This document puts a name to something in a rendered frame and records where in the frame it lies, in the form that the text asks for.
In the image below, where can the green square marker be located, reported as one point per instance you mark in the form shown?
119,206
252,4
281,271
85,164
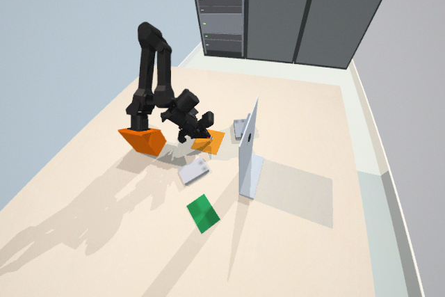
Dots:
203,213

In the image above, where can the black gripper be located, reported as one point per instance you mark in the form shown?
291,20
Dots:
195,129

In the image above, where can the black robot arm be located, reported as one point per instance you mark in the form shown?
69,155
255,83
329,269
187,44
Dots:
151,41

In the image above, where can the orange square marking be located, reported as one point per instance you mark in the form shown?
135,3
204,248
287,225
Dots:
208,145

